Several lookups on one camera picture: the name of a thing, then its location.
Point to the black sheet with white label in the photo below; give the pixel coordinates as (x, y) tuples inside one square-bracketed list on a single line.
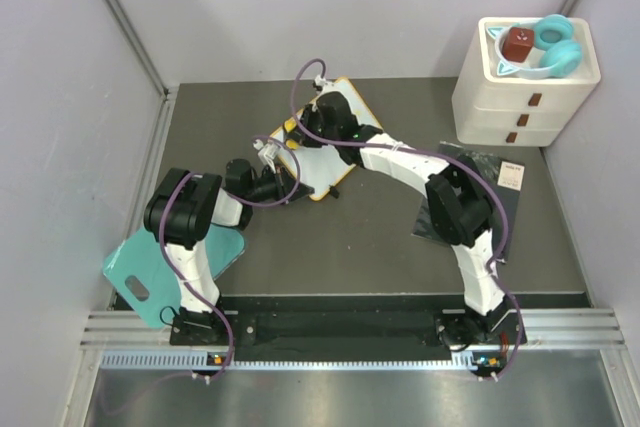
[(505, 176)]

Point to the teal white cat-ear headphones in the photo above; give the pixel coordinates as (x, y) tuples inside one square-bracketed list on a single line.
[(552, 35)]

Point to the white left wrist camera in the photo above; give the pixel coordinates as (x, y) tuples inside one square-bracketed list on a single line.
[(267, 152)]

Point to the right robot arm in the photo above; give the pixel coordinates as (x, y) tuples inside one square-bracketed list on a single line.
[(459, 206)]

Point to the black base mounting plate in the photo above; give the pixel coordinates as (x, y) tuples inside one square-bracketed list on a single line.
[(344, 328)]

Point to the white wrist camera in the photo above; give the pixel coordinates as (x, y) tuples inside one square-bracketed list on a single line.
[(267, 152), (322, 85)]

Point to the white three-drawer organizer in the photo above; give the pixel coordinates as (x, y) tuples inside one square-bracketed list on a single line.
[(500, 111)]

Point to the grey slotted cable duct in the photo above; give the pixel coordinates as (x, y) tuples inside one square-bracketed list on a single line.
[(204, 361)]

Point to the black whiteboard marker clip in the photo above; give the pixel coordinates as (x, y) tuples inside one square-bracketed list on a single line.
[(333, 192)]

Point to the brown cube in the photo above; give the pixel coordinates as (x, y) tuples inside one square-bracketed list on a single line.
[(517, 44)]

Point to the yellow black whiteboard eraser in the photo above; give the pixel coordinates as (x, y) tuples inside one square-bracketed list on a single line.
[(292, 135)]

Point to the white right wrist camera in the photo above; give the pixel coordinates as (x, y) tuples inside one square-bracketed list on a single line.
[(322, 85)]

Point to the teal cutting board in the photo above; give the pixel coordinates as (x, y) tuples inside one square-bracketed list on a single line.
[(139, 273)]

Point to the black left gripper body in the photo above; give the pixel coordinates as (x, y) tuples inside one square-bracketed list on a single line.
[(267, 188)]

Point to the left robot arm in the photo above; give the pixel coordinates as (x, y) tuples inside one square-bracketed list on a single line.
[(185, 205)]

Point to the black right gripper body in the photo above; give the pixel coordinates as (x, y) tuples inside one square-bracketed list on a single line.
[(313, 121)]

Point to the yellow framed whiteboard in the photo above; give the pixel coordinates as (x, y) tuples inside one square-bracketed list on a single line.
[(322, 168)]

